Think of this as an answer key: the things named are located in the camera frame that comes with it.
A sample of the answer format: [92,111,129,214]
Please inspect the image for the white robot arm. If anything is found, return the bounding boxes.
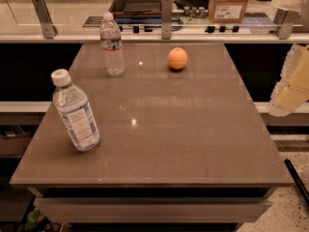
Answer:
[268,0,309,117]

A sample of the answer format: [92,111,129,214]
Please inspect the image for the middle metal railing bracket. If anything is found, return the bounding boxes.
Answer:
[161,0,173,40]

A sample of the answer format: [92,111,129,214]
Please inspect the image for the left metal railing bracket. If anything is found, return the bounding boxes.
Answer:
[31,0,58,39]

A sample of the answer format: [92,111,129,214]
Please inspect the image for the cardboard box with label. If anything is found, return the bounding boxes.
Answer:
[208,0,248,23]

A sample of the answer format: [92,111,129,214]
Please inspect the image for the right metal railing bracket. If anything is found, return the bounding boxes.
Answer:
[276,10,298,40]

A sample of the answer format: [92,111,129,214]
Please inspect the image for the clear water bottle red label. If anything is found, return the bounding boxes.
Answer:
[99,12,125,76]

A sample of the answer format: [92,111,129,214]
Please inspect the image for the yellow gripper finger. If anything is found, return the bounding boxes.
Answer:
[268,44,309,117]

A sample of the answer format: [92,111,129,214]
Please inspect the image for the brown table with drawers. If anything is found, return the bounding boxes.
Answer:
[11,43,292,232]

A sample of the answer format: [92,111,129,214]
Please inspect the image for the metal railing bracket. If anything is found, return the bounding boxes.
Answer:
[276,10,298,40]
[161,0,173,40]
[31,0,58,39]

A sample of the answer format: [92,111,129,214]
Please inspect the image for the blue label water bottle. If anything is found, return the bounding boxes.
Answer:
[51,69,100,152]

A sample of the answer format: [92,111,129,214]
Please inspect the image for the black rod on floor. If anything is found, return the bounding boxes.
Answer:
[284,159,309,207]

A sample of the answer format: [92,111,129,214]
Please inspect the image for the orange fruit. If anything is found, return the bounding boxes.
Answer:
[168,47,187,70]

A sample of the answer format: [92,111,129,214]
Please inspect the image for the dark open tray box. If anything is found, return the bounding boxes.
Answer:
[109,0,161,15]

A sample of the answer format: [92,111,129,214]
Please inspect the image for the green object under table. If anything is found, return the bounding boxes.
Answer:
[24,210,44,232]

